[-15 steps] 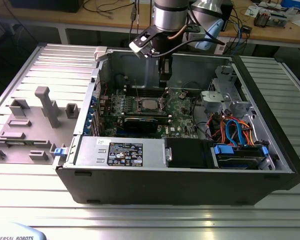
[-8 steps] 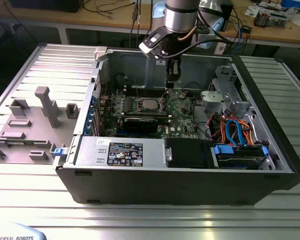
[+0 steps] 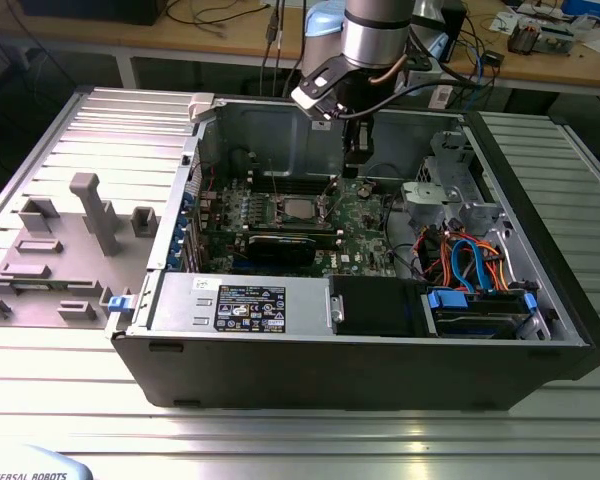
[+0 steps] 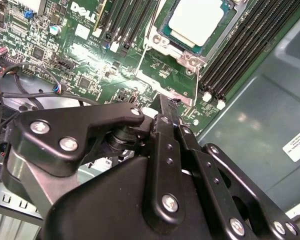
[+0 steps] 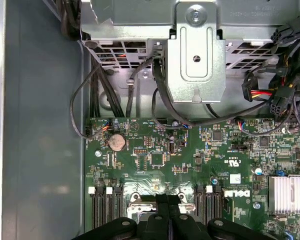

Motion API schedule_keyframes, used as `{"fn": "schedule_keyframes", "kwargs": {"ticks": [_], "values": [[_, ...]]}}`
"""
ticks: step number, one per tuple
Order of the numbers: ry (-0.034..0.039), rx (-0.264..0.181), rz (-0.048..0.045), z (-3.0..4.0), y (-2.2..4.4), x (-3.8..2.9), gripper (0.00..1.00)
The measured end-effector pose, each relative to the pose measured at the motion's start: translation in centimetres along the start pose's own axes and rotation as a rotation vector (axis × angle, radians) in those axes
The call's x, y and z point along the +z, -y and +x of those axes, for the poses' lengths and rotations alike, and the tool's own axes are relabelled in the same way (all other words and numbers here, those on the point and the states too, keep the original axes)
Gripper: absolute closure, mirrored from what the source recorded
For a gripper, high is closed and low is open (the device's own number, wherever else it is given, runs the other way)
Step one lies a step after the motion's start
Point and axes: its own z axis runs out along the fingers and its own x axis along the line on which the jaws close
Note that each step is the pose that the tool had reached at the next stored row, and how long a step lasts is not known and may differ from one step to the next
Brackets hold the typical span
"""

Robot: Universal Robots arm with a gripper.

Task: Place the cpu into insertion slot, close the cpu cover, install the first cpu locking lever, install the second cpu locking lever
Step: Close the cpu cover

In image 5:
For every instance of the CPU socket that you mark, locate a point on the CPU socket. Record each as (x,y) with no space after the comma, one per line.
(135,196)

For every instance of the black open PC case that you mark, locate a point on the black open PC case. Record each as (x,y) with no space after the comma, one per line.
(40,112)

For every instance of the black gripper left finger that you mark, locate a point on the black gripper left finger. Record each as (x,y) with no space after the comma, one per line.
(156,225)

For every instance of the silver drive cage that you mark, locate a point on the silver drive cage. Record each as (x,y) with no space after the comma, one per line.
(196,75)

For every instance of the black RAM slot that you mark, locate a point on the black RAM slot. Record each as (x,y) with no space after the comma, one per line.
(100,207)
(197,207)
(203,207)
(93,207)
(109,207)
(118,205)
(217,207)
(209,207)

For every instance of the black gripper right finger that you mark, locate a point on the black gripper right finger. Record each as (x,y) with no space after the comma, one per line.
(185,226)

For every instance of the silver finned heatsink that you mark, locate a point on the silver finned heatsink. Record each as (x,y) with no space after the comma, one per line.
(290,195)

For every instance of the internal USB port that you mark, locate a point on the internal USB port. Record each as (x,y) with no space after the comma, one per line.
(172,147)

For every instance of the black six-pin power connector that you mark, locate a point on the black six-pin power connector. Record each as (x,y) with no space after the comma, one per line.
(287,30)

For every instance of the green motherboard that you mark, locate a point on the green motherboard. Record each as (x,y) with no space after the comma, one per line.
(190,155)

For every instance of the round coin battery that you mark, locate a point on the round coin battery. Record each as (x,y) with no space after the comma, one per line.
(116,142)

